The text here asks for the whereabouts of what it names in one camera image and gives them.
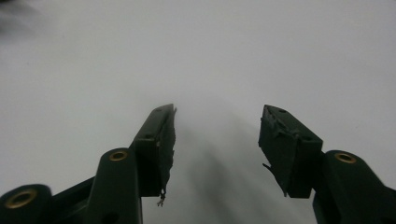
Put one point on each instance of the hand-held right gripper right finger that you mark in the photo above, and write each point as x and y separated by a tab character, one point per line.
289	155

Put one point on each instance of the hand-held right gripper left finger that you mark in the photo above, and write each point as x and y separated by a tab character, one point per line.
152	149

